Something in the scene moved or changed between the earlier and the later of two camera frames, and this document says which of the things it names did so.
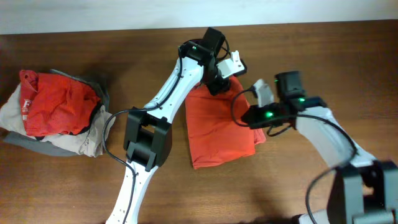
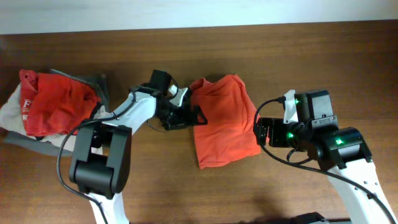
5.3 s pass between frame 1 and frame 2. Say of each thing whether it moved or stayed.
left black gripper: moved
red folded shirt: stayed
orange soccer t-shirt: stayed
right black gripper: moved
